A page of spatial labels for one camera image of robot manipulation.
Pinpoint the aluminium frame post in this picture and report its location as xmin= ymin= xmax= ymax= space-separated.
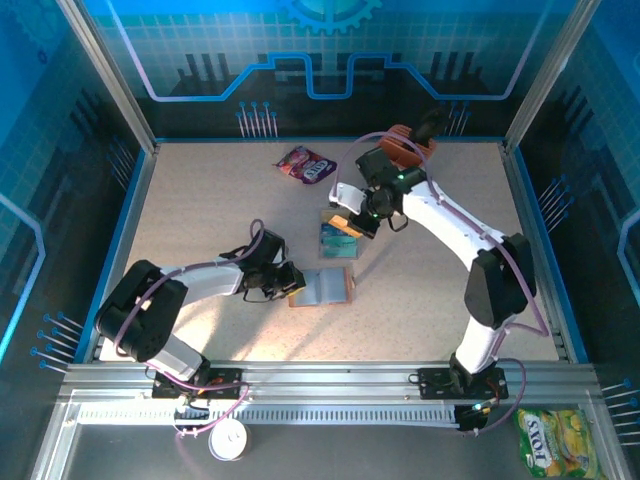
xmin=55 ymin=0 xmax=160 ymax=155
xmin=502 ymin=0 xmax=605 ymax=155

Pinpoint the black knife handle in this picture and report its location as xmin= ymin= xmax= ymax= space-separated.
xmin=409 ymin=108 xmax=448 ymax=146

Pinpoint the teal credit card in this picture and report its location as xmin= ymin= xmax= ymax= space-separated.
xmin=322 ymin=237 xmax=359 ymax=259

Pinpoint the white round cap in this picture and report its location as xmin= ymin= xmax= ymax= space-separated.
xmin=207 ymin=418 xmax=250 ymax=462

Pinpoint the tan leather card holder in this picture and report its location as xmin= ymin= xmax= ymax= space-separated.
xmin=288 ymin=265 xmax=356 ymax=309

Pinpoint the orange credit card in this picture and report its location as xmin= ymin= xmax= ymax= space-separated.
xmin=327 ymin=213 xmax=364 ymax=237

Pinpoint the cream knife block orange top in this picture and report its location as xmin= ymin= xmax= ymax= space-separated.
xmin=377 ymin=123 xmax=439 ymax=169

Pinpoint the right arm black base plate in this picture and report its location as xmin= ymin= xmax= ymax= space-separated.
xmin=416 ymin=366 xmax=510 ymax=401

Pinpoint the purple candy bag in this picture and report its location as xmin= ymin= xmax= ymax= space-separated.
xmin=272 ymin=144 xmax=340 ymax=186

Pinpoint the black control box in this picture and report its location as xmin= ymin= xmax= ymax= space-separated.
xmin=455 ymin=403 xmax=495 ymax=434

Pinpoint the green yellow candy bag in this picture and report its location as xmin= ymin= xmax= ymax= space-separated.
xmin=514 ymin=407 xmax=604 ymax=480

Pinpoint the white slotted cable duct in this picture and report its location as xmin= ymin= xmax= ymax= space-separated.
xmin=74 ymin=402 xmax=461 ymax=427

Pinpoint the clear plastic tray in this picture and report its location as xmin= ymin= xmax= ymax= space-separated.
xmin=318 ymin=208 xmax=362 ymax=261

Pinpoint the aluminium side rail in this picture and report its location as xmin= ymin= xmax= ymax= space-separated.
xmin=84 ymin=142 xmax=161 ymax=364
xmin=499 ymin=141 xmax=576 ymax=364

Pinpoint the aluminium front rail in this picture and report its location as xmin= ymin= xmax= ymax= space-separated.
xmin=58 ymin=360 xmax=601 ymax=404

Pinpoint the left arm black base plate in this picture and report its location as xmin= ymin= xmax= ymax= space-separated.
xmin=151 ymin=366 xmax=245 ymax=401

